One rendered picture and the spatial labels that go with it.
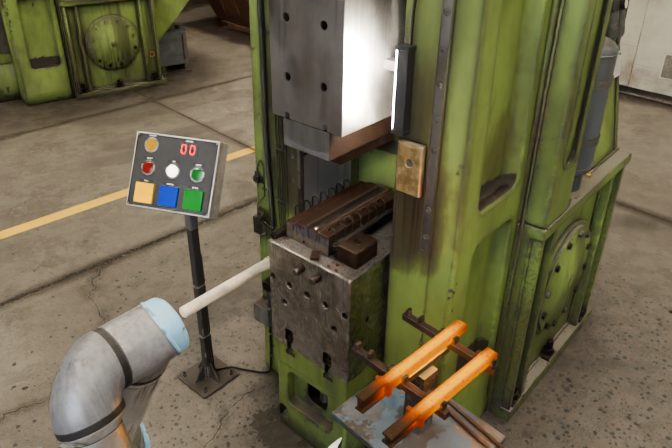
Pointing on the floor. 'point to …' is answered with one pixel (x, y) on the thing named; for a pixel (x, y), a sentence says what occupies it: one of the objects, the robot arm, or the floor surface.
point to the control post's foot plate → (194, 378)
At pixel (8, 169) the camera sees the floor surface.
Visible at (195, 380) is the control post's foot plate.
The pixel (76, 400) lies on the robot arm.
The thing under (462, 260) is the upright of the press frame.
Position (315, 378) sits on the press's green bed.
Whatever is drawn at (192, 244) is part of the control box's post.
